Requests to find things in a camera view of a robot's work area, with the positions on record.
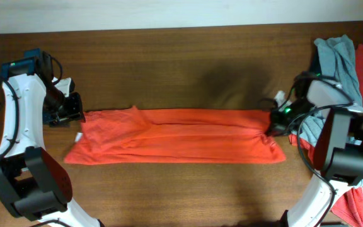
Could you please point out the orange printed t-shirt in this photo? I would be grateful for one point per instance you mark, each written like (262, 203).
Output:
(179, 135)

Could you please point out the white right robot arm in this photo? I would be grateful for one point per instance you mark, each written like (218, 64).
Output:
(337, 161)

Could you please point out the dark navy garment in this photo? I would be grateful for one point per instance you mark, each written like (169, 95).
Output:
(315, 63)

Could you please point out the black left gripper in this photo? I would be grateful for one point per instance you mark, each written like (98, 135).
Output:
(75, 114)

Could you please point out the light blue grey t-shirt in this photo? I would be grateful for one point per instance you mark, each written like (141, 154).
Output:
(337, 60)

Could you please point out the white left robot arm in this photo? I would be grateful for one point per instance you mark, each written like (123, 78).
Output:
(32, 184)

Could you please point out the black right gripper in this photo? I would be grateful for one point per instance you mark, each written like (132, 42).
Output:
(276, 127)

